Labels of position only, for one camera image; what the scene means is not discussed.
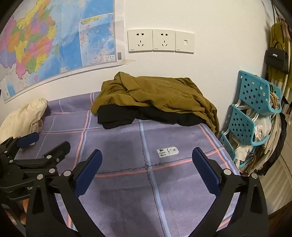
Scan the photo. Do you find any black garment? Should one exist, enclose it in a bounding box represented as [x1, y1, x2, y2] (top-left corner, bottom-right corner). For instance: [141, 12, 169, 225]
[97, 105, 207, 130]

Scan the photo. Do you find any white crumpled plastic bag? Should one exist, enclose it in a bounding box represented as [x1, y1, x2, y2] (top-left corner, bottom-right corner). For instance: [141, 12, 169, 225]
[253, 115, 273, 143]

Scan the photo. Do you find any yellow-green hanging garment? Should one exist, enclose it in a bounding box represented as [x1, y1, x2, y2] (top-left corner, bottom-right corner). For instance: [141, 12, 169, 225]
[268, 22, 292, 80]

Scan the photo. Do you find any white paper tag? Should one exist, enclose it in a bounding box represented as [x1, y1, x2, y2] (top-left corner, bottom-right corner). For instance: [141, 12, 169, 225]
[157, 147, 179, 159]

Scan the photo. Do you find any white network wall plate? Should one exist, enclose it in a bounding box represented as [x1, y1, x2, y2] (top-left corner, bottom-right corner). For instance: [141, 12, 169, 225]
[175, 30, 195, 54]

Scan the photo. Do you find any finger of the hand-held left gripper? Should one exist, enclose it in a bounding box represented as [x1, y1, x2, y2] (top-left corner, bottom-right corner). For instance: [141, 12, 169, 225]
[0, 133, 40, 154]
[14, 141, 71, 176]

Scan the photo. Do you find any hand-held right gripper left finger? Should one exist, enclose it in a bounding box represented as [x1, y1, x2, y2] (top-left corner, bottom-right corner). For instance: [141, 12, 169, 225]
[26, 149, 103, 237]

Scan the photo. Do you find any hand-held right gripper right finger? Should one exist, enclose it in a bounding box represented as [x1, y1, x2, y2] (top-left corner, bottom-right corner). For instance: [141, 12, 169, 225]
[192, 147, 268, 237]

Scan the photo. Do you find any dark brown bag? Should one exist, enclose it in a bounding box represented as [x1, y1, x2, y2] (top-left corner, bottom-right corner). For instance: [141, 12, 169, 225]
[260, 113, 288, 176]

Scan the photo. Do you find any black handbag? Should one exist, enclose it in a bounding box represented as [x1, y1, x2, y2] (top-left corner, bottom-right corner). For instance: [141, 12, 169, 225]
[265, 42, 289, 74]

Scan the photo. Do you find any beige cloth bags bundle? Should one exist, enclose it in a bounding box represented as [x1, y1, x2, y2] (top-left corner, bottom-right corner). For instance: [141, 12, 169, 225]
[235, 90, 285, 176]

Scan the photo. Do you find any purple plaid bed sheet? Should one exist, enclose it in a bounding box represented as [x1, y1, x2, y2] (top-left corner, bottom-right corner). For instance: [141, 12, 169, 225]
[0, 91, 236, 237]

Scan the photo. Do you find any olive jacket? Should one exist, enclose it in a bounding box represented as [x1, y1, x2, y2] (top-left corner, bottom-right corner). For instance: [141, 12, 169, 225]
[91, 71, 220, 137]

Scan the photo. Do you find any white wall socket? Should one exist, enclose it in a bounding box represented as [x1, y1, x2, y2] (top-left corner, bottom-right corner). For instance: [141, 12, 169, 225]
[152, 29, 176, 53]
[127, 29, 153, 53]

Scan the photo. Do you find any cream garment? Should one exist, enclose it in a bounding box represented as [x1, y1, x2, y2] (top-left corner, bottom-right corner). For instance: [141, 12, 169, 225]
[0, 98, 49, 146]

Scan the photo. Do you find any teal plastic basket rack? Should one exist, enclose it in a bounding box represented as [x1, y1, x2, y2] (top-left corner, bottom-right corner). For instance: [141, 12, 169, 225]
[218, 70, 283, 169]

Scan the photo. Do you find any colourful wall map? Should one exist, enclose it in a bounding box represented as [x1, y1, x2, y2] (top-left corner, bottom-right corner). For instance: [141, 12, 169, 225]
[0, 0, 137, 104]

